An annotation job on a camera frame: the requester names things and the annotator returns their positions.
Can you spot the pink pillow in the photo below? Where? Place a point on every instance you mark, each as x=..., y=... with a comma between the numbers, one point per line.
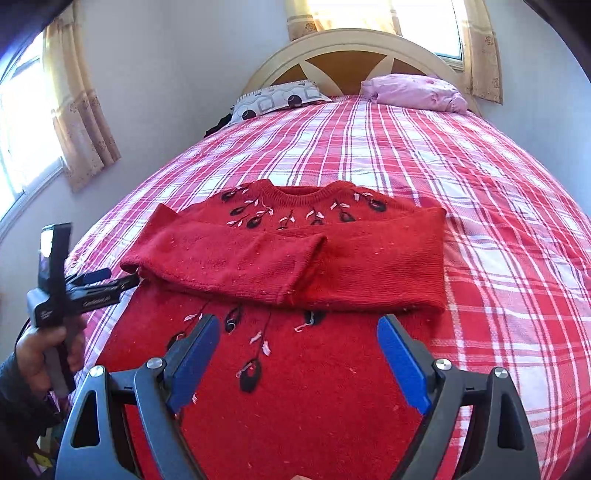
x=411, y=92

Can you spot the window behind headboard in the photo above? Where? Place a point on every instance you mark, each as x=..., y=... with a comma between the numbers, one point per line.
x=443, y=32

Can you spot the grey patterned pillow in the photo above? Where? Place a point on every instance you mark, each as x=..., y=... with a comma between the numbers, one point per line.
x=272, y=99

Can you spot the person's left forearm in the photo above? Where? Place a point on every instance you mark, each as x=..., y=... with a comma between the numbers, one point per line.
x=21, y=415

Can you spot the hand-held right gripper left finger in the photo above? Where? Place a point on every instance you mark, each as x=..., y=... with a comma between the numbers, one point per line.
x=198, y=355

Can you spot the side window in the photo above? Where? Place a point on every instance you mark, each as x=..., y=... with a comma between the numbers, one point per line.
x=25, y=138

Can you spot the red plaid blanket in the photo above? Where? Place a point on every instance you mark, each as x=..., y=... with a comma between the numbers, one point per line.
x=369, y=138

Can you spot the beige curtain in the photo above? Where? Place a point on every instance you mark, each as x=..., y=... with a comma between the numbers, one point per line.
x=300, y=18
x=482, y=50
x=78, y=106

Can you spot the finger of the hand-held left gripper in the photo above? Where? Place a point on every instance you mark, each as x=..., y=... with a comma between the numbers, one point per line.
x=125, y=282
x=94, y=276

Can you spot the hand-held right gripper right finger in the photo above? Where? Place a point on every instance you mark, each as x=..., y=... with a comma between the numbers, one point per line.
x=401, y=355

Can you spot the cream wooden headboard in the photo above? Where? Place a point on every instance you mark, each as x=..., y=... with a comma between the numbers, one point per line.
x=295, y=50

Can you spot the red knitted sweater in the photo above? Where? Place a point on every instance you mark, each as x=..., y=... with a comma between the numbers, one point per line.
x=295, y=258

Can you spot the person's left hand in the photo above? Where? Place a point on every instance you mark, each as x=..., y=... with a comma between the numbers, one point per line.
x=32, y=355

